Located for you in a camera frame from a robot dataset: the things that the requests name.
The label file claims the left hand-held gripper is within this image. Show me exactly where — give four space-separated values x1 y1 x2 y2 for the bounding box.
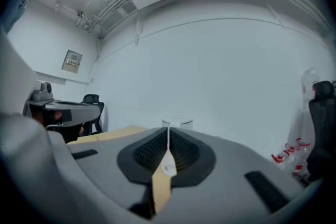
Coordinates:
22 98 101 127

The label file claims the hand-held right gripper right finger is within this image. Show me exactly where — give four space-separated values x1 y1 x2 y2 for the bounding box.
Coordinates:
154 127 307 224

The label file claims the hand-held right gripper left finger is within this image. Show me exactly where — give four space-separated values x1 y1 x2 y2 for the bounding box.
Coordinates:
67 127 169 219

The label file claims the white object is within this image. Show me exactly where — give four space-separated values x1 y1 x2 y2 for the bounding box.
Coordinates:
161 117 194 177

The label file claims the person's left hand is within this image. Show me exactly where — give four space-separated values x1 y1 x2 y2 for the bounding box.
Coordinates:
33 110 64 126

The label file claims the black office chair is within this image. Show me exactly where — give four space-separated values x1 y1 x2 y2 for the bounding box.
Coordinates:
81 93 105 134
306 80 336 183

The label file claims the pile of red-label bottles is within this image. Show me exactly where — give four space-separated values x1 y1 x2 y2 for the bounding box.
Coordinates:
271 136 312 179

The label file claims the tall clear plastic bag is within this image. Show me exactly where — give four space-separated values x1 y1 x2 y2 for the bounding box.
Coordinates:
300 68 320 111

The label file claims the white wall cable trunking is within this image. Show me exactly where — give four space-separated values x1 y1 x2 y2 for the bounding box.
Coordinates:
35 72 90 87

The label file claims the left hand-held gripper camera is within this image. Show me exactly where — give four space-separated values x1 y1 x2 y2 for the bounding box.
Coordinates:
33 81 54 101

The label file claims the grey electrical wall panel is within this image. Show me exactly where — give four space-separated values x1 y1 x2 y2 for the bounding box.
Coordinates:
61 49 83 74

